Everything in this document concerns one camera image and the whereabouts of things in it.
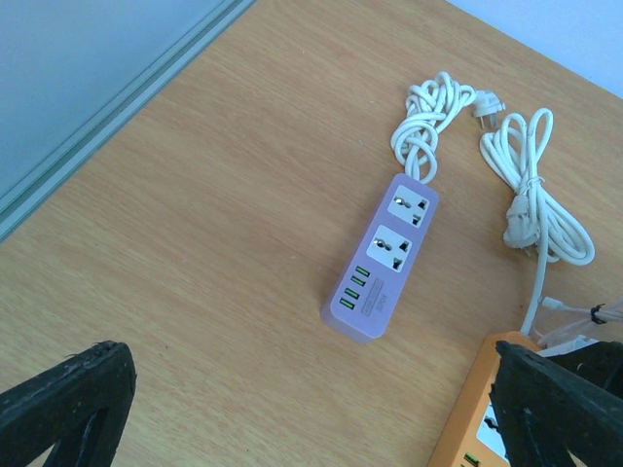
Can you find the white charger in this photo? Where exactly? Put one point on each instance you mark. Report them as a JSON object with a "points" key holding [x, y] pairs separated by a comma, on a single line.
{"points": [[567, 347]]}

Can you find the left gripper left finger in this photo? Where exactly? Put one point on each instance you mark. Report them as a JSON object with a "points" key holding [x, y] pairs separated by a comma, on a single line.
{"points": [[75, 411]]}

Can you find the orange power strip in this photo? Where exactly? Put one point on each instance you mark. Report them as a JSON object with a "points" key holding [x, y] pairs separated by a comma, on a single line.
{"points": [[469, 437]]}

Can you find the purple power strip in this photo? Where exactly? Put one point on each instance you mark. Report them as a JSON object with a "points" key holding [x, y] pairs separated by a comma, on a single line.
{"points": [[367, 293]]}

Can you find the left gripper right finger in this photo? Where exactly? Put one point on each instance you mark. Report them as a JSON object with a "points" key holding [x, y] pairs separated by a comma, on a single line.
{"points": [[553, 410]]}

